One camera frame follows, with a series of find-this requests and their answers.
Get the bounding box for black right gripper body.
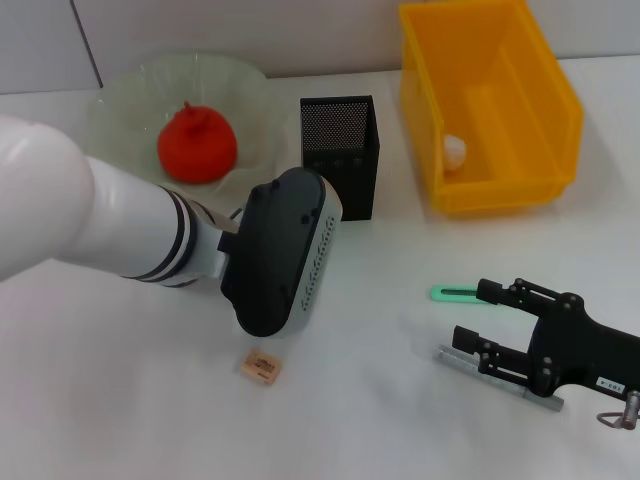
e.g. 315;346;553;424
527;292;640;399

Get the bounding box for red-orange toy orange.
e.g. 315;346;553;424
157;99;239;185

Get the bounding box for green glass fruit plate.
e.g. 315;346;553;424
87;49;281;201

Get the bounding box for small tan eraser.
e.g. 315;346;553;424
238;347;284;386

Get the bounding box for mint green utility knife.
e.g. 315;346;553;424
429;284;489;305

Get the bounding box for white paper ball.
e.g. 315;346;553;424
442;133;469;172

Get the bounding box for black mesh pen holder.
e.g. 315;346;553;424
299;93;382;222

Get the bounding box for grey marker pen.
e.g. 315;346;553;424
432;344;566;412

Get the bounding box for right gripper cable with plugs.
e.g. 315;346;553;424
595;389;640;432

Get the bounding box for yellow plastic bin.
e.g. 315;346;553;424
398;0;585;215

